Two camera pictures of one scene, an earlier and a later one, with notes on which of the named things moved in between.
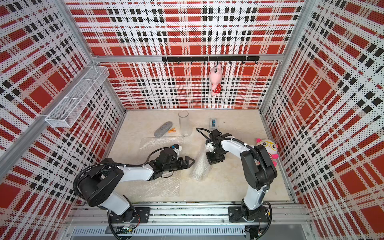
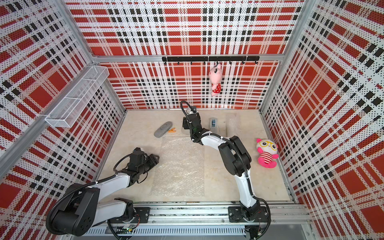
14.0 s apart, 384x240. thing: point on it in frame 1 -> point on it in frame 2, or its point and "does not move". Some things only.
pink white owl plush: x=272 y=148 does not move
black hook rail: x=203 y=59 does not move
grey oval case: x=163 y=129 does not move
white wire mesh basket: x=67 y=112 does not move
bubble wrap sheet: x=201 y=167 -> x=232 y=125
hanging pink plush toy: x=215 y=76 does not move
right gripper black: x=212 y=161 -> x=185 y=123
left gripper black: x=181 y=166 -> x=152 y=160
